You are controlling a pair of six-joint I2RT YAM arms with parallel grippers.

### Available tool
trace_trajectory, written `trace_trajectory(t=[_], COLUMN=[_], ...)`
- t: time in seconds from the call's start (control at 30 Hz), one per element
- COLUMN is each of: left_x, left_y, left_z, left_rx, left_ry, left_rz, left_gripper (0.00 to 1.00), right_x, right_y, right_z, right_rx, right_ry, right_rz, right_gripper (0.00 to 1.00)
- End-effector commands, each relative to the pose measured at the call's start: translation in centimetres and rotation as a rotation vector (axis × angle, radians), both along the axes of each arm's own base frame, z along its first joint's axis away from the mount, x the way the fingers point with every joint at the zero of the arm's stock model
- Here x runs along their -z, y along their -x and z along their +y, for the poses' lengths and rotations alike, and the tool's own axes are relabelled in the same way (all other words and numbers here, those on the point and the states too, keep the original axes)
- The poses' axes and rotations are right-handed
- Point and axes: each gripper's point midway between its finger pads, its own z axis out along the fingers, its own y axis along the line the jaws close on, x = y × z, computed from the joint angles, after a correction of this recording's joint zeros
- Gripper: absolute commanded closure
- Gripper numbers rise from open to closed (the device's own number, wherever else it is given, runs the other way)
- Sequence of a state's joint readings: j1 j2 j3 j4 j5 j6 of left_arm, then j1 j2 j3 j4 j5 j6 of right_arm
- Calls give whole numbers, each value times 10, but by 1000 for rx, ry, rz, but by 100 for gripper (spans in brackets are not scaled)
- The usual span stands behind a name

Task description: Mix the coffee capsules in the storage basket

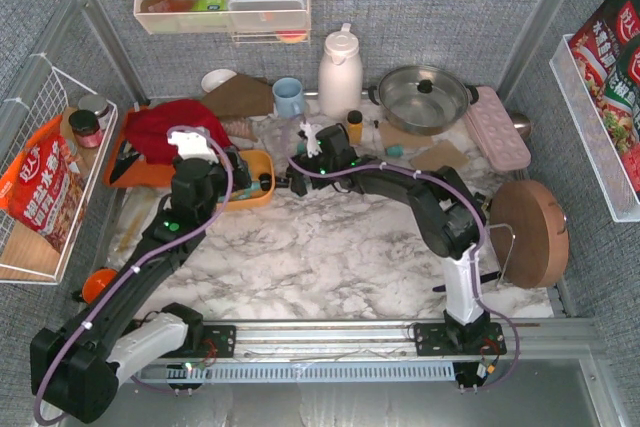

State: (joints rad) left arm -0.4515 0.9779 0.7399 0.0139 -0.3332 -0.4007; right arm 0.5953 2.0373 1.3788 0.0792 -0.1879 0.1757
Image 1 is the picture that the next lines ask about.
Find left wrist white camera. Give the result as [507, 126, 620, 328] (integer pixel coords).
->
[167, 127, 218, 163]

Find silver lid jar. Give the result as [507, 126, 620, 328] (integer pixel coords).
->
[78, 94, 110, 119]

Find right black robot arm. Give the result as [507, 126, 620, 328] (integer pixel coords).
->
[287, 122, 490, 352]

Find striped pink cloth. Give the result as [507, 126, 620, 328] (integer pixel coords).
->
[221, 118, 259, 143]

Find pink egg tray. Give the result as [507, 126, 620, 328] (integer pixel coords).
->
[463, 85, 531, 172]

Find orange plastic tray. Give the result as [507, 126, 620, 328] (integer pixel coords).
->
[102, 107, 175, 188]

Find brown cork coaster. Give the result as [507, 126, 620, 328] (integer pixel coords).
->
[378, 122, 433, 150]
[410, 140, 469, 171]

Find white wire rack left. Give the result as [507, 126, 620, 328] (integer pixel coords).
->
[1, 53, 119, 285]

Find red cloth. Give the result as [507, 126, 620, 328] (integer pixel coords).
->
[124, 99, 232, 165]

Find purple handled knife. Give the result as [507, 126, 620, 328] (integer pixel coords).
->
[432, 271, 500, 293]

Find white thermos jug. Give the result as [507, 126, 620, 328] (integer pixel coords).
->
[318, 23, 363, 120]

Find black coffee capsule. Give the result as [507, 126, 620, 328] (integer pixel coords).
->
[259, 173, 273, 192]

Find light blue mug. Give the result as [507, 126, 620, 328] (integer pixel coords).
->
[272, 77, 306, 119]

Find clear plastic food containers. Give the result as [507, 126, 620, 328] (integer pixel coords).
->
[227, 0, 307, 32]

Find orange plastic storage basket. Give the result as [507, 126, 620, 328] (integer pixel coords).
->
[225, 149, 275, 211]

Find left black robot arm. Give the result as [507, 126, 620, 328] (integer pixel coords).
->
[30, 148, 251, 426]

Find white small bowl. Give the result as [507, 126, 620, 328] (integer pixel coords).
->
[201, 68, 237, 93]

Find stainless steel pot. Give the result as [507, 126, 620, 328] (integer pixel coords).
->
[367, 66, 479, 136]

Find orange plastic cup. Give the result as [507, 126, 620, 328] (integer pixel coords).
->
[73, 268, 117, 304]

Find dark lid glass jar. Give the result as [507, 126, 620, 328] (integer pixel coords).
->
[68, 110, 103, 149]

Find red snack bag left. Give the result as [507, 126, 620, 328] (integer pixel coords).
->
[1, 115, 84, 252]

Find round wooden board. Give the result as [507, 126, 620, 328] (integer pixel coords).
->
[489, 180, 569, 289]

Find small orange juice bottle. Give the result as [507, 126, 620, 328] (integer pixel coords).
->
[346, 110, 363, 145]

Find red seasoning bag right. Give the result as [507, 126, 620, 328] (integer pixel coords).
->
[568, 0, 640, 158]

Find white wire basket right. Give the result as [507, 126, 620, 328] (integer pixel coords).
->
[549, 34, 639, 223]

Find black kitchen knife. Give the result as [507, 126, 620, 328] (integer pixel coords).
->
[109, 151, 141, 185]

